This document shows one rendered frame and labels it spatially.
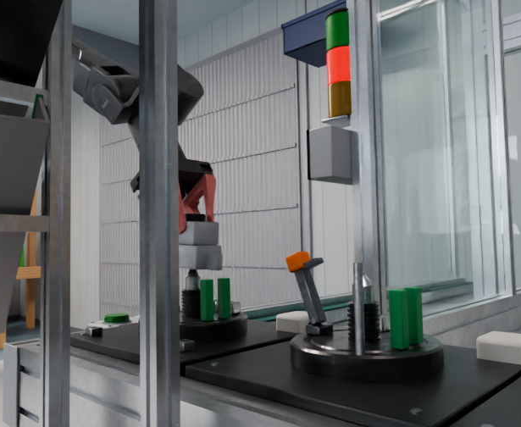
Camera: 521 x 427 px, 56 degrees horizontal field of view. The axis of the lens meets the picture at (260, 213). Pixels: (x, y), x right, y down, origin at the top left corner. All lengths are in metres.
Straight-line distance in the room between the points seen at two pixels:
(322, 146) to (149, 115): 0.35
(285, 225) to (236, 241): 0.56
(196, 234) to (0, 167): 0.25
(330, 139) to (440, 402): 0.39
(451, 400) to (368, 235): 0.34
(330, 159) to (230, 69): 3.74
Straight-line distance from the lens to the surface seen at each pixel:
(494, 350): 0.52
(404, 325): 0.45
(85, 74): 0.78
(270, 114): 3.93
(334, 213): 3.50
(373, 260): 0.68
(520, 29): 1.61
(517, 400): 0.41
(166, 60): 0.39
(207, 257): 0.63
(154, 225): 0.35
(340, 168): 0.68
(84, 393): 0.57
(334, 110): 0.72
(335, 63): 0.74
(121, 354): 0.58
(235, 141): 4.18
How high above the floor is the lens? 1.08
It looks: 4 degrees up
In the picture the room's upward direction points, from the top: 1 degrees counter-clockwise
